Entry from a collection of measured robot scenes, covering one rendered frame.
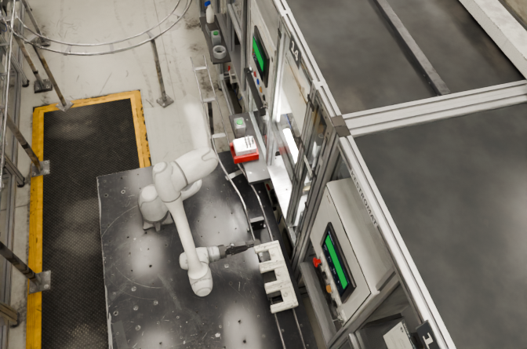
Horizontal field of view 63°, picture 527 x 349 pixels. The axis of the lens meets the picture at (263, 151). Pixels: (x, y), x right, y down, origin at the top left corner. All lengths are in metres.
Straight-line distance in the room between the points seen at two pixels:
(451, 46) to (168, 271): 1.88
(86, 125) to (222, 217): 1.91
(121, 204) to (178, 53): 2.24
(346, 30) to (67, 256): 2.63
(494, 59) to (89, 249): 2.91
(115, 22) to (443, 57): 4.00
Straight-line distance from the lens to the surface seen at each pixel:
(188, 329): 2.54
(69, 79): 4.69
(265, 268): 2.41
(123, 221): 2.83
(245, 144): 2.63
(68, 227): 3.70
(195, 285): 2.27
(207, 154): 2.06
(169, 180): 2.00
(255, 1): 2.24
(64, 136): 4.21
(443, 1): 2.15
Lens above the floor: 3.14
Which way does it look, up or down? 55 degrees down
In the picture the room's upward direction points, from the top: 5 degrees clockwise
